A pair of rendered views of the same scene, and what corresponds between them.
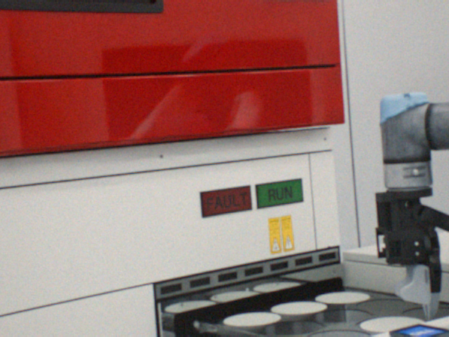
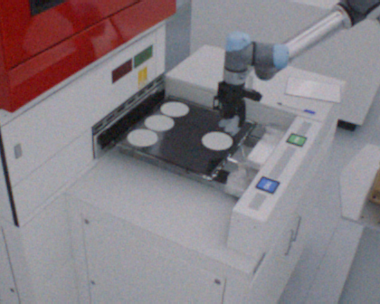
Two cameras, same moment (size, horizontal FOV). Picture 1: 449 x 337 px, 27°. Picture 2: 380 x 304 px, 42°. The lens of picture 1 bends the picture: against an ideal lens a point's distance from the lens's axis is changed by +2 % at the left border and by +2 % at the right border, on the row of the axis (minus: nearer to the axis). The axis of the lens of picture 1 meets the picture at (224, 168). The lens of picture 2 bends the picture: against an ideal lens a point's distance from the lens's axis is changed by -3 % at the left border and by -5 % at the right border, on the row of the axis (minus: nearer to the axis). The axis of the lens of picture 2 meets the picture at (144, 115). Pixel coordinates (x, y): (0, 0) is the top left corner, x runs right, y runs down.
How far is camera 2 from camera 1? 83 cm
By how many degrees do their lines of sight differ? 35
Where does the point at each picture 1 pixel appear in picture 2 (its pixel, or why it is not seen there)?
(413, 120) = (246, 53)
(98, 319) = (71, 154)
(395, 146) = (235, 64)
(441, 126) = (260, 59)
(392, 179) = (231, 80)
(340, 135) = not seen: outside the picture
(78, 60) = (68, 28)
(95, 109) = (75, 53)
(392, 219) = (227, 97)
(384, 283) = (190, 95)
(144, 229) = (88, 101)
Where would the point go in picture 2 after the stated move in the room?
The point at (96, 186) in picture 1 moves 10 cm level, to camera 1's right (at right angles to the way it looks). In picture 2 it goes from (68, 89) to (101, 82)
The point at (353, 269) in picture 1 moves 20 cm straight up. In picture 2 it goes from (171, 85) to (173, 36)
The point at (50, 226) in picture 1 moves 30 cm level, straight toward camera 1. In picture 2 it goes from (50, 118) to (99, 175)
